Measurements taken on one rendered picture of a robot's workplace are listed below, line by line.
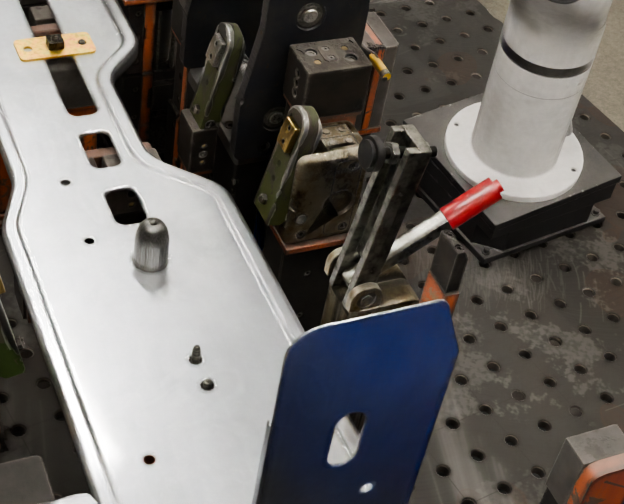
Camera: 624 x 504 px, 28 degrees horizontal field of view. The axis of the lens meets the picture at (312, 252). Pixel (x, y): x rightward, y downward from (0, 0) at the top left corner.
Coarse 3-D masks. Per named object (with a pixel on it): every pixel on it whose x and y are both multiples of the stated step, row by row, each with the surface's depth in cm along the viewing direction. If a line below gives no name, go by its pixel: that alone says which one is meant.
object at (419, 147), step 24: (360, 144) 99; (384, 144) 100; (408, 144) 100; (384, 168) 102; (408, 168) 99; (384, 192) 103; (408, 192) 101; (360, 216) 105; (384, 216) 102; (360, 240) 107; (384, 240) 104; (336, 264) 109; (360, 264) 106
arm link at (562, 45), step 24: (528, 0) 142; (552, 0) 138; (576, 0) 137; (600, 0) 138; (504, 24) 155; (528, 24) 149; (552, 24) 146; (576, 24) 144; (600, 24) 145; (504, 48) 155; (528, 48) 151; (552, 48) 150; (576, 48) 150; (552, 72) 153; (576, 72) 154
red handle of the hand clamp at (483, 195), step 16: (480, 192) 107; (496, 192) 107; (448, 208) 107; (464, 208) 107; (480, 208) 107; (432, 224) 108; (448, 224) 108; (400, 240) 108; (416, 240) 108; (432, 240) 108; (400, 256) 108; (352, 272) 108
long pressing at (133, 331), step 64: (0, 0) 142; (64, 0) 144; (0, 64) 134; (128, 64) 138; (0, 128) 127; (64, 128) 127; (128, 128) 128; (64, 192) 121; (192, 192) 123; (64, 256) 114; (128, 256) 116; (192, 256) 117; (256, 256) 118; (64, 320) 109; (128, 320) 110; (192, 320) 111; (256, 320) 112; (64, 384) 104; (128, 384) 105; (192, 384) 106; (256, 384) 107; (128, 448) 100; (192, 448) 101; (256, 448) 102
